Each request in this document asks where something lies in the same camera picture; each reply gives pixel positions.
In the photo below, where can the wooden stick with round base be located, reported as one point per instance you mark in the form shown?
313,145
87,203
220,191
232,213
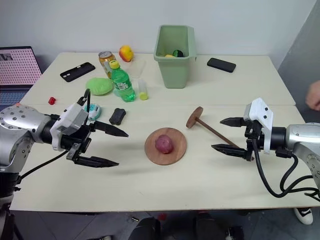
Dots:
195,117

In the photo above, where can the black and green round item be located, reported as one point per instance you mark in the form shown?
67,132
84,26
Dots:
178,53

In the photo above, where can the person's bare hand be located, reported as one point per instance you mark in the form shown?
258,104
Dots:
314,97

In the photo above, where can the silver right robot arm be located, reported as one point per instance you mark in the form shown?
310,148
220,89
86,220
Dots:
300,140

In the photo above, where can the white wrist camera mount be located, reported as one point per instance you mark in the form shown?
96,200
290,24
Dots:
72,117
260,110

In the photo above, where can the white shoe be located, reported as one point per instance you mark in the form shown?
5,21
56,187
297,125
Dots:
304,215

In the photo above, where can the small red object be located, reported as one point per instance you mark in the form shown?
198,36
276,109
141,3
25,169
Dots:
52,100

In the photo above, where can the yellow drink can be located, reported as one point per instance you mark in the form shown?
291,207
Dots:
106,60

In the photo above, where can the red yellow apple toy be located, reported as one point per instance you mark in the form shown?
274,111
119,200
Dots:
125,53

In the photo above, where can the small black block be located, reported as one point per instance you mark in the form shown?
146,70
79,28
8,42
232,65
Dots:
117,116

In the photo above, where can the small clear yellow-capped bottle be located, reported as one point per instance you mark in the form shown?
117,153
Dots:
143,95

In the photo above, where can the black phone case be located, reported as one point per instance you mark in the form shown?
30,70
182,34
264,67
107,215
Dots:
77,72

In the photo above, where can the yellow toy fruit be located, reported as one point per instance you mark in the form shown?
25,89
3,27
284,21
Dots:
168,55

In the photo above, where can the black smartphone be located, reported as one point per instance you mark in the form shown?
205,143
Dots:
221,65

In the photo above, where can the green plastic bin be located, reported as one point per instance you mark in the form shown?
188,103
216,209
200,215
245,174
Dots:
175,72

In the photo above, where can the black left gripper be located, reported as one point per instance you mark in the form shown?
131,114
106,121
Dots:
72,141

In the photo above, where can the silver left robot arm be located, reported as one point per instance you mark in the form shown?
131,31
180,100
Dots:
15,120

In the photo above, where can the teal and white small device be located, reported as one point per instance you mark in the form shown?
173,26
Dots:
95,110

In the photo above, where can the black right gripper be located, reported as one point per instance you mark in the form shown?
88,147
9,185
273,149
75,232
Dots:
253,140

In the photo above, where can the green soda bottle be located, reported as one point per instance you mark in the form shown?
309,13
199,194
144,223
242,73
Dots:
121,83

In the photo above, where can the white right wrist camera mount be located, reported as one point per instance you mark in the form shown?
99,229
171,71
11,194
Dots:
260,110

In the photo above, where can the dark rounded shape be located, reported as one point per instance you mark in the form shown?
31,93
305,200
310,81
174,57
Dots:
146,230

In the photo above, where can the green cabbage toy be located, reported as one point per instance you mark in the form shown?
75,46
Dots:
99,86

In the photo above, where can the purple onion toy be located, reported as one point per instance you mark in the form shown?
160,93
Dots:
164,144

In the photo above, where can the open laptop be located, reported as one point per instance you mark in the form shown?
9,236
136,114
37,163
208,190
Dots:
17,67

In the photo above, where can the clear plastic container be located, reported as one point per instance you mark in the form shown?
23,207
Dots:
136,68

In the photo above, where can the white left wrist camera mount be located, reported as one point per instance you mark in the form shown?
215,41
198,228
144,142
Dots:
72,117

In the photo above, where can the round wooden plate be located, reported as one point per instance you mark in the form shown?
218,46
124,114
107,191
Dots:
153,155

